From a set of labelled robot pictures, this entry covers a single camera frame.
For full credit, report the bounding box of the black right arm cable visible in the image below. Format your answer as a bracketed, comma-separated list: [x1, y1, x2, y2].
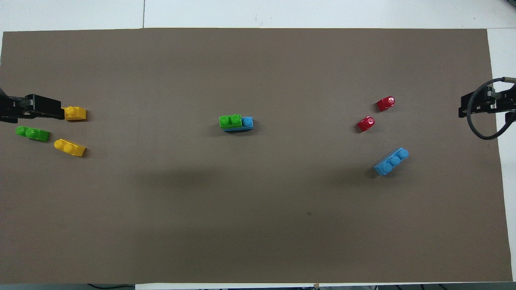
[466, 77, 516, 141]

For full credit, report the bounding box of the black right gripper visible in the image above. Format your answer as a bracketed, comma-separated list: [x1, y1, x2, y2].
[458, 81, 516, 123]

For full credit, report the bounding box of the blue three-stud toy block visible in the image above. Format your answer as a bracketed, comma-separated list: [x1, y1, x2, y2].
[373, 147, 409, 176]
[223, 116, 254, 133]

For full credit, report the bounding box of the green two-stud toy block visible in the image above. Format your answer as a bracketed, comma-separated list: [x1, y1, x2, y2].
[219, 114, 243, 128]
[15, 126, 50, 142]

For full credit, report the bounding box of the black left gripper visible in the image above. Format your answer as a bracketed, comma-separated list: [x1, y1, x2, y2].
[0, 87, 65, 124]

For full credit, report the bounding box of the yellow two-stud toy block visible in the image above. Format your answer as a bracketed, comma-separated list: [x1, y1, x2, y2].
[54, 139, 86, 157]
[63, 106, 87, 121]

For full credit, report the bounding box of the brown paper table mat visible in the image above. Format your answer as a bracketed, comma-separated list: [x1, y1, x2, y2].
[0, 27, 513, 284]

